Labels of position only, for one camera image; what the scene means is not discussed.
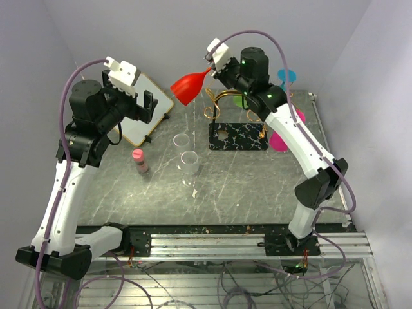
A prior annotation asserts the purple cable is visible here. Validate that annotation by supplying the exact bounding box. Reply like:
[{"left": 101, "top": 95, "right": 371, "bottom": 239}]
[
  {"left": 33, "top": 57, "right": 110, "bottom": 309},
  {"left": 205, "top": 30, "right": 357, "bottom": 280}
]

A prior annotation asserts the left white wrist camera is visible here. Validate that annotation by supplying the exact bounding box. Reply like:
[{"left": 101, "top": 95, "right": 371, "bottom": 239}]
[{"left": 104, "top": 57, "right": 141, "bottom": 98}]

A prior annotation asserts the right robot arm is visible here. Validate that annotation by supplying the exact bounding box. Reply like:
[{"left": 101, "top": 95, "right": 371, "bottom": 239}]
[{"left": 208, "top": 44, "right": 348, "bottom": 255}]

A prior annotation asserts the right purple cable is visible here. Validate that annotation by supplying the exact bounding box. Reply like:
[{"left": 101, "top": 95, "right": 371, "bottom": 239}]
[{"left": 205, "top": 30, "right": 357, "bottom": 280}]

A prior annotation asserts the aluminium mounting rail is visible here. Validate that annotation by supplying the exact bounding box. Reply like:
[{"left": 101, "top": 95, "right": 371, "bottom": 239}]
[{"left": 73, "top": 232, "right": 374, "bottom": 262}]

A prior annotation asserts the front clear wine glass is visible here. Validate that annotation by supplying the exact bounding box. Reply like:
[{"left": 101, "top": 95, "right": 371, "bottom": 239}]
[{"left": 178, "top": 151, "right": 200, "bottom": 187}]

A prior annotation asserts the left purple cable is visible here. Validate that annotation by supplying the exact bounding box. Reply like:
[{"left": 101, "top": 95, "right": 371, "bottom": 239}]
[{"left": 33, "top": 57, "right": 110, "bottom": 309}]

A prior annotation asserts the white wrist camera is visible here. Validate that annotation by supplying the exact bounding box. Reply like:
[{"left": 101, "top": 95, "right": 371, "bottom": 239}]
[
  {"left": 205, "top": 38, "right": 232, "bottom": 73},
  {"left": 104, "top": 57, "right": 141, "bottom": 98}
]

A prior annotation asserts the clear wine glass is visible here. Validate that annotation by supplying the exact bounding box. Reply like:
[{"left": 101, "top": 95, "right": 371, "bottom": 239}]
[
  {"left": 178, "top": 151, "right": 200, "bottom": 187},
  {"left": 173, "top": 133, "right": 191, "bottom": 153}
]

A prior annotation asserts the blue plastic wine glass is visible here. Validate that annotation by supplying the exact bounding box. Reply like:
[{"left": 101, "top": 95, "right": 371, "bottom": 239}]
[{"left": 277, "top": 68, "right": 298, "bottom": 92}]

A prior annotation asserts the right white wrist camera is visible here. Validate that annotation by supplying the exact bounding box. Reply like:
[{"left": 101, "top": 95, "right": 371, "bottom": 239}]
[{"left": 205, "top": 38, "right": 232, "bottom": 73}]

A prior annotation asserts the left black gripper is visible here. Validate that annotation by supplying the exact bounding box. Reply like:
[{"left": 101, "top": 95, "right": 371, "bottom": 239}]
[{"left": 97, "top": 69, "right": 158, "bottom": 133}]

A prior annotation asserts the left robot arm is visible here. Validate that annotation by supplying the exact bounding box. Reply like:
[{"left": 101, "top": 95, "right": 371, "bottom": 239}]
[{"left": 15, "top": 69, "right": 158, "bottom": 280}]

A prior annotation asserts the pink capped small bottle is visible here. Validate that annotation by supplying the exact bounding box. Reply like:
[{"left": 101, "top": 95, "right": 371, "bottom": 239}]
[{"left": 131, "top": 149, "right": 149, "bottom": 173}]

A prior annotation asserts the gold framed whiteboard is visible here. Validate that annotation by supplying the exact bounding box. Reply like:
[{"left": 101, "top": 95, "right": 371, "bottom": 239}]
[{"left": 112, "top": 72, "right": 175, "bottom": 147}]

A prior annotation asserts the magenta plastic wine glass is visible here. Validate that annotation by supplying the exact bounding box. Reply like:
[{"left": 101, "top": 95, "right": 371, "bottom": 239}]
[{"left": 268, "top": 108, "right": 306, "bottom": 153}]

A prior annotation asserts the red plastic wine glass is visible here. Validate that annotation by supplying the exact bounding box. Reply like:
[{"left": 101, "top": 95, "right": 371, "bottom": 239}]
[{"left": 170, "top": 67, "right": 212, "bottom": 106}]

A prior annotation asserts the rear clear wine glass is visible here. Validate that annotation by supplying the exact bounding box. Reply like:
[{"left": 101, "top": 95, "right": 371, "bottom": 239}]
[{"left": 173, "top": 133, "right": 191, "bottom": 153}]

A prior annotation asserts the green plastic wine glass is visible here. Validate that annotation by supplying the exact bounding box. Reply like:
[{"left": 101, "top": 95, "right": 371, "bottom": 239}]
[{"left": 233, "top": 96, "right": 249, "bottom": 110}]

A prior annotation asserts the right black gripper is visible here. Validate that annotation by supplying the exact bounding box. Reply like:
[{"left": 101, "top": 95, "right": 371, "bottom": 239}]
[{"left": 212, "top": 55, "right": 252, "bottom": 97}]

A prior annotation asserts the gold wine glass rack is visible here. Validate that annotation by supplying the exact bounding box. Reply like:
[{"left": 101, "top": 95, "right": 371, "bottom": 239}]
[{"left": 203, "top": 82, "right": 269, "bottom": 151}]

